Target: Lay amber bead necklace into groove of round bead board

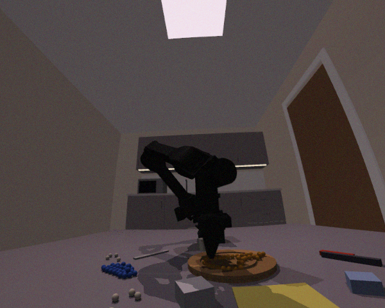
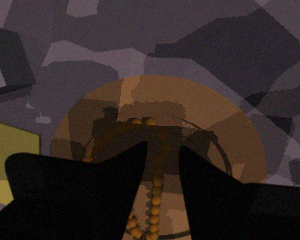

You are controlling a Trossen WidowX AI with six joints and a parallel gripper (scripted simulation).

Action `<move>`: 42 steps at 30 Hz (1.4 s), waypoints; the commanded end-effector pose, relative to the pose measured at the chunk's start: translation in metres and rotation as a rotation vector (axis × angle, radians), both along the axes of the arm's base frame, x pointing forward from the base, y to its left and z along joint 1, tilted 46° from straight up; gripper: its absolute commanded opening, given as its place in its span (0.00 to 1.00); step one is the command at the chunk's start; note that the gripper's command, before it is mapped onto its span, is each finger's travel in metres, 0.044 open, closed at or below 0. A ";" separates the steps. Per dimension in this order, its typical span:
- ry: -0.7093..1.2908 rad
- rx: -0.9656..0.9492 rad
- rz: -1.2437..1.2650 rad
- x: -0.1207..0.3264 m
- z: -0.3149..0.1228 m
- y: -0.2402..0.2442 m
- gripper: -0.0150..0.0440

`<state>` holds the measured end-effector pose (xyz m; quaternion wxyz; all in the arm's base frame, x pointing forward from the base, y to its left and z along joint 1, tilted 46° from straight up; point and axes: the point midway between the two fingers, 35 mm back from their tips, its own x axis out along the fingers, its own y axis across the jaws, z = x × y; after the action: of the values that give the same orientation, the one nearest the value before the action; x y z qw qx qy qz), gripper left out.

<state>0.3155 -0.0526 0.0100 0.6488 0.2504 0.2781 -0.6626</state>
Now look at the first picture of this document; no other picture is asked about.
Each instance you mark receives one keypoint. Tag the brown round bead board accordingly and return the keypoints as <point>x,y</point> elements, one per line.
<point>252,270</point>

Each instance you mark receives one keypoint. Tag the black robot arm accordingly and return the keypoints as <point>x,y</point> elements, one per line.
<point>209,172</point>

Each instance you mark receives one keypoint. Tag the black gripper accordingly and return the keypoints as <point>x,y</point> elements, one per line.
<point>212,222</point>

